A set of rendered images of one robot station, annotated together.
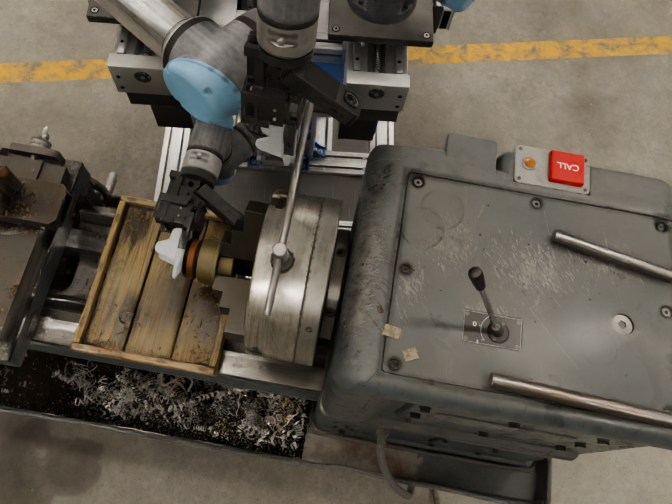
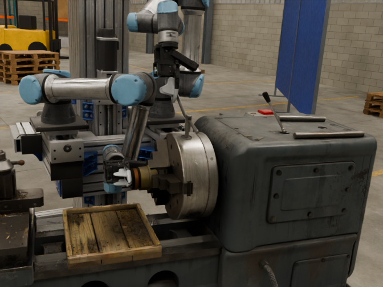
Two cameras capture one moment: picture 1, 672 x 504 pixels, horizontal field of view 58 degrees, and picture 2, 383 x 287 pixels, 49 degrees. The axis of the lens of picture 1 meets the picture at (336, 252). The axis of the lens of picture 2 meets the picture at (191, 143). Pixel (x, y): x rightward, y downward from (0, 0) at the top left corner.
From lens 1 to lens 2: 1.25 m
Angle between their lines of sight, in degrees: 53
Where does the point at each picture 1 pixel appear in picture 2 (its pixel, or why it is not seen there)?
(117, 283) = (78, 237)
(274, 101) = (170, 61)
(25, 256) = (25, 220)
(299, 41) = (176, 35)
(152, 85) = (71, 154)
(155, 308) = (108, 240)
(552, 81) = not seen: hidden behind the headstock
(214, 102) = (139, 84)
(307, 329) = (211, 159)
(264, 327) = (191, 163)
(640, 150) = not seen: hidden behind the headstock
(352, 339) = (234, 142)
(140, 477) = not seen: outside the picture
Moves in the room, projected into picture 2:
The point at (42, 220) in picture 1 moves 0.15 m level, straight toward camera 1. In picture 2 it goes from (35, 197) to (74, 204)
